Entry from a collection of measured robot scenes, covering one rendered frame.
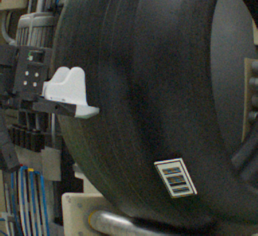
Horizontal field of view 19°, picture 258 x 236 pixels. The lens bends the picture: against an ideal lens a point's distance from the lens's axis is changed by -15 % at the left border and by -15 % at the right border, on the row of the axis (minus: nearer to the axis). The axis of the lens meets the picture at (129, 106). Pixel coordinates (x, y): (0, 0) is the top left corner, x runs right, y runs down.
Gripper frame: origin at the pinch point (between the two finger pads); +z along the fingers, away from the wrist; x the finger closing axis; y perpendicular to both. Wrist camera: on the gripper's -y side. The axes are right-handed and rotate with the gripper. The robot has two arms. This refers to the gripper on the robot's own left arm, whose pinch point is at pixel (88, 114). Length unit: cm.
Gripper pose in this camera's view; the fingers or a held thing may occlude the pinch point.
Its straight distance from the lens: 107.0
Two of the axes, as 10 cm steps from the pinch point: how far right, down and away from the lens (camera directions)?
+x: -5.4, -0.7, 8.4
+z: 8.3, 1.3, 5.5
